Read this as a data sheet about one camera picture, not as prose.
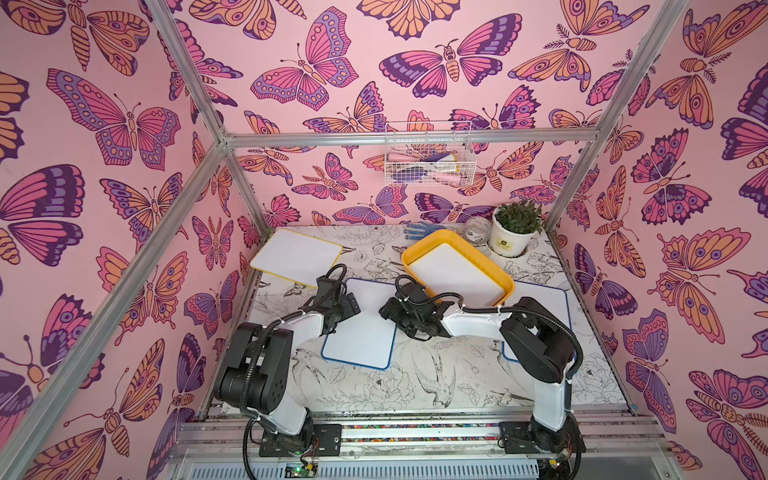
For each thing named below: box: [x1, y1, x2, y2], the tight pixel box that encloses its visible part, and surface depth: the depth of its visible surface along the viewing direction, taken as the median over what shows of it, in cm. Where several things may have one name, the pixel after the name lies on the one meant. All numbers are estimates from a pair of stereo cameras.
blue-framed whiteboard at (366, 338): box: [321, 278, 398, 370], surface depth 93 cm
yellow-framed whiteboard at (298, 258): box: [250, 228, 344, 289], surface depth 119 cm
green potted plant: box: [494, 200, 544, 234], surface depth 102 cm
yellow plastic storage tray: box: [402, 229, 516, 308], surface depth 109 cm
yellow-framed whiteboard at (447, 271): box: [408, 243, 505, 308], surface depth 108 cm
